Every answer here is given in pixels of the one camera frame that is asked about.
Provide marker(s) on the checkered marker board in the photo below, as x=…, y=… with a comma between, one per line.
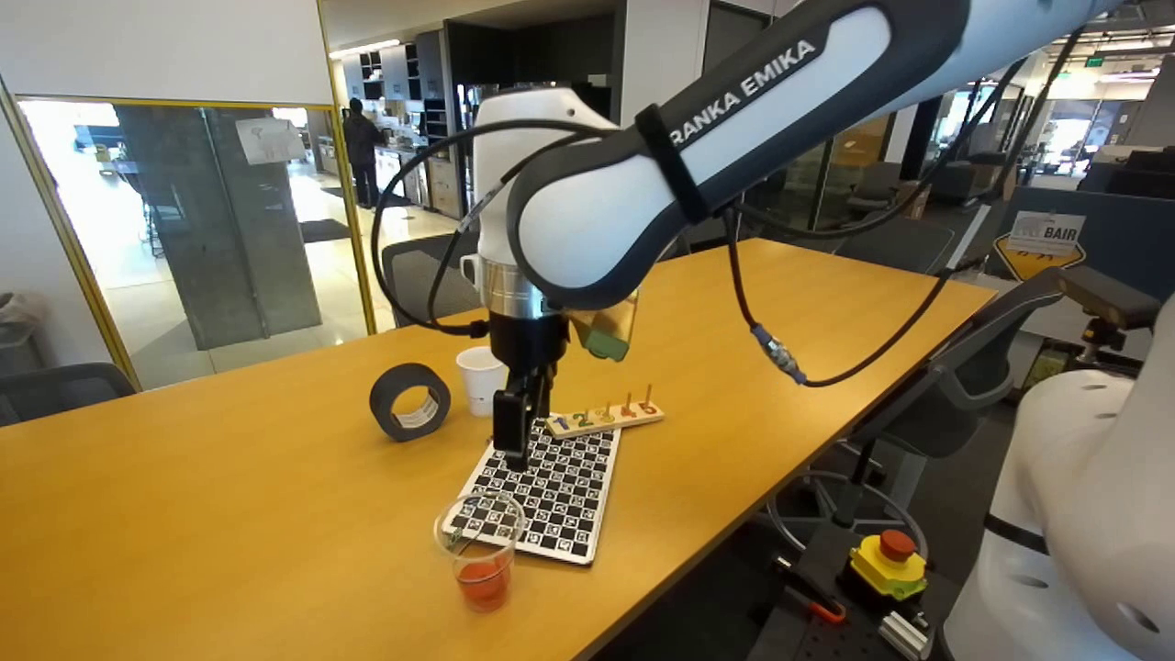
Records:
x=549, y=507

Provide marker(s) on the wooden peg board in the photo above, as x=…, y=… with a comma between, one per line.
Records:
x=610, y=415

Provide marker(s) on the colourless plastic cup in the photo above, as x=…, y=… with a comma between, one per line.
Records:
x=478, y=539

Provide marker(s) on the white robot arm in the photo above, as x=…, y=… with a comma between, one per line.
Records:
x=1077, y=555

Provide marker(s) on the grey office chair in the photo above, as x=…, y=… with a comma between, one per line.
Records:
x=427, y=277

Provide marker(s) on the person in background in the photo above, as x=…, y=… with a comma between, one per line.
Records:
x=362, y=138

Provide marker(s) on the black tape roll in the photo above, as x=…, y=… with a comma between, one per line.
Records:
x=410, y=400

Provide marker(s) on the yellow red emergency button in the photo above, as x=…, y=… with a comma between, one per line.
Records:
x=892, y=562

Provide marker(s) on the white paper cup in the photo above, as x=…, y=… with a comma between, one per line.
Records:
x=484, y=375

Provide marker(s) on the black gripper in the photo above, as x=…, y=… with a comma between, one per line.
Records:
x=531, y=353

